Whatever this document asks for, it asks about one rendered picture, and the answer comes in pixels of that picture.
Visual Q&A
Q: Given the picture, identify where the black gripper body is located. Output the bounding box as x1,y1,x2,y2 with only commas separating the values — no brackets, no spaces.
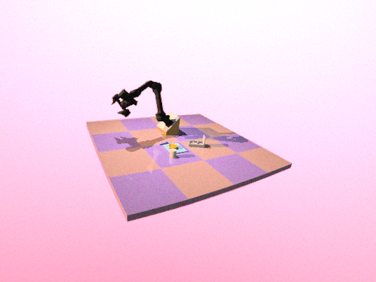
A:
112,94,130,117

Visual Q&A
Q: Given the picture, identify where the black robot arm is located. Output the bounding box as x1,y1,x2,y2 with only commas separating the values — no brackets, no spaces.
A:
118,81,173,127

